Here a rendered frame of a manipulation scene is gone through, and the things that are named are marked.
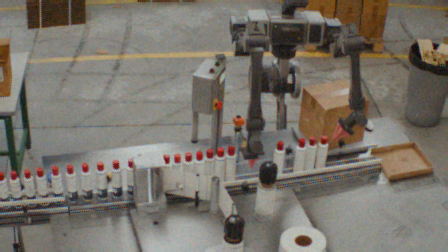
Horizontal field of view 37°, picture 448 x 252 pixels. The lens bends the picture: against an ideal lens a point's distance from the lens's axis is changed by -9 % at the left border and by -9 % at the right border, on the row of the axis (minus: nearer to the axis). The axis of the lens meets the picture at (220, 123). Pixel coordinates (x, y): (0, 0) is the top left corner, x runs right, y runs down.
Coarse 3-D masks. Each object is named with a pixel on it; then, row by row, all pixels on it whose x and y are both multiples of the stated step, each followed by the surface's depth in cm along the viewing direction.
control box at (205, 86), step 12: (204, 72) 328; (216, 72) 329; (192, 84) 329; (204, 84) 327; (216, 84) 330; (192, 96) 332; (204, 96) 330; (216, 96) 334; (192, 108) 336; (204, 108) 333
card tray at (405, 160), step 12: (396, 144) 396; (408, 144) 399; (384, 156) 392; (396, 156) 392; (408, 156) 393; (420, 156) 393; (384, 168) 382; (396, 168) 383; (408, 168) 383; (420, 168) 383; (432, 168) 379
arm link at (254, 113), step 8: (248, 40) 320; (248, 48) 321; (256, 48) 324; (264, 48) 322; (256, 56) 322; (256, 64) 323; (256, 72) 324; (256, 80) 326; (256, 88) 327; (256, 96) 329; (248, 104) 334; (256, 104) 330; (248, 112) 332; (256, 112) 331; (248, 120) 332; (256, 120) 333; (248, 128) 335
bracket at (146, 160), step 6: (138, 156) 329; (144, 156) 329; (150, 156) 330; (156, 156) 330; (162, 156) 330; (138, 162) 325; (144, 162) 326; (150, 162) 326; (156, 162) 326; (162, 162) 326; (138, 168) 322; (144, 168) 322; (150, 168) 323
